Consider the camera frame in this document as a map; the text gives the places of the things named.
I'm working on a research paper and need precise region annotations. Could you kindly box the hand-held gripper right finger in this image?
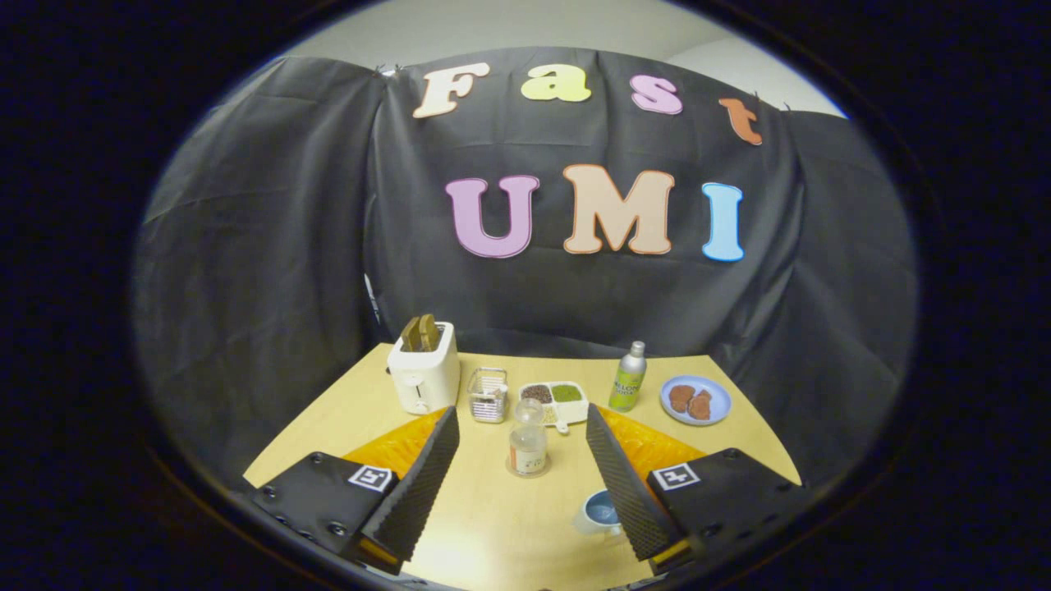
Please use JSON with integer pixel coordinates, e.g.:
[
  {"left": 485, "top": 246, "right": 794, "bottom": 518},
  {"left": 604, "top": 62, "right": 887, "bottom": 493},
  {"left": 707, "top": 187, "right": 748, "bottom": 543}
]
[{"left": 585, "top": 403, "right": 811, "bottom": 576}]

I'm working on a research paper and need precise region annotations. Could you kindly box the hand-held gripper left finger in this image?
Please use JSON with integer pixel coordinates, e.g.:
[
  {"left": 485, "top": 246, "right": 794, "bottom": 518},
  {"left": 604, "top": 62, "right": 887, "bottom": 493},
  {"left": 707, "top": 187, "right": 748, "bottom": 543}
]
[{"left": 245, "top": 405, "right": 461, "bottom": 576}]

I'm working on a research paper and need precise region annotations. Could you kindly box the white cup with blue inside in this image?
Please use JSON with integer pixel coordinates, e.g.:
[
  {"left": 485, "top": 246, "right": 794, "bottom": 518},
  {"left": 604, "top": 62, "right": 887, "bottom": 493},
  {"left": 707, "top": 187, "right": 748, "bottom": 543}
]
[{"left": 572, "top": 489, "right": 622, "bottom": 538}]

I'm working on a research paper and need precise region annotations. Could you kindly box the green metal bottle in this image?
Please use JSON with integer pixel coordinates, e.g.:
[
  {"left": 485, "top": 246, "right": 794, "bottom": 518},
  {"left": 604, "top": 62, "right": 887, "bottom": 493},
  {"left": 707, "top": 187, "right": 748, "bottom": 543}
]
[{"left": 608, "top": 341, "right": 648, "bottom": 413}]

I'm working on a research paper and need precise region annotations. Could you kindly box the clear plastic juice bottle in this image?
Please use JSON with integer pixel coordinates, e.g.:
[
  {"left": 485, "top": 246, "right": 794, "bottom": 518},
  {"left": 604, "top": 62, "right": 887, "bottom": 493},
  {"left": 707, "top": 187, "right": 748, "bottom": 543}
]
[{"left": 507, "top": 397, "right": 550, "bottom": 479}]

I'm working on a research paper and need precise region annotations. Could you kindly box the wooden table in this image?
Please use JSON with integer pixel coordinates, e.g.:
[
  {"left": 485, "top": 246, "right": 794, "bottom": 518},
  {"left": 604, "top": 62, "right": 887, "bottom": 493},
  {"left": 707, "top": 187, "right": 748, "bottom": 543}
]
[{"left": 243, "top": 343, "right": 803, "bottom": 590}]

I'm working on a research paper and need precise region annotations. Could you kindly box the white toaster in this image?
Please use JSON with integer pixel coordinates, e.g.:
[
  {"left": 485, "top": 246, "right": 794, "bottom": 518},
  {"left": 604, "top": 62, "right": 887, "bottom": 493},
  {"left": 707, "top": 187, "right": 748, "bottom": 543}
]
[{"left": 387, "top": 322, "right": 461, "bottom": 416}]

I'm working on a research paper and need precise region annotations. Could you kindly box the white divided spice dish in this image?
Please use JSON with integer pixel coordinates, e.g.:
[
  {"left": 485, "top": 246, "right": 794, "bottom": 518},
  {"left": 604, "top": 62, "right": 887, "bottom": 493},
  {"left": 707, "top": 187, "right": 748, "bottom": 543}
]
[{"left": 517, "top": 381, "right": 590, "bottom": 434}]

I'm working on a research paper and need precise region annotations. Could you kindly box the blue plate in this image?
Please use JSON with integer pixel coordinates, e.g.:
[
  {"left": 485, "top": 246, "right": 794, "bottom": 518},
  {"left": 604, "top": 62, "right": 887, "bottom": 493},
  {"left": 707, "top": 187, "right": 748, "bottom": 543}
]
[{"left": 660, "top": 375, "right": 732, "bottom": 426}]

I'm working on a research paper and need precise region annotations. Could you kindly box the black backdrop cloth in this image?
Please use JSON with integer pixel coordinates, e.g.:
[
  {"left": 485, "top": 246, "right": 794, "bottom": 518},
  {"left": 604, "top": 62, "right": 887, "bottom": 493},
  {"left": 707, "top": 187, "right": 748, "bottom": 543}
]
[{"left": 131, "top": 47, "right": 919, "bottom": 493}]

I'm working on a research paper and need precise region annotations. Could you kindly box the small wire basket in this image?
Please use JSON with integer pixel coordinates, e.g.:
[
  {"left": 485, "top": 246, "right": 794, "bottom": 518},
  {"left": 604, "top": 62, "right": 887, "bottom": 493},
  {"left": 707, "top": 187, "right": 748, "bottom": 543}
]
[{"left": 467, "top": 367, "right": 509, "bottom": 424}]

